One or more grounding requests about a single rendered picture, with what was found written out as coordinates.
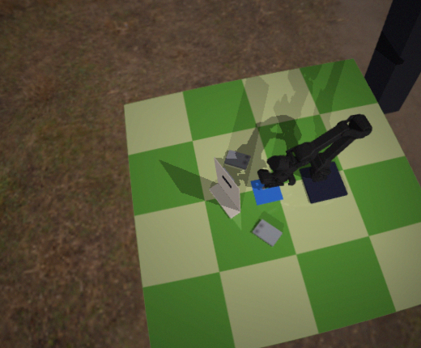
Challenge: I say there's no blue flat square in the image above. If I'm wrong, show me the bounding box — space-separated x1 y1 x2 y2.
251 180 283 206

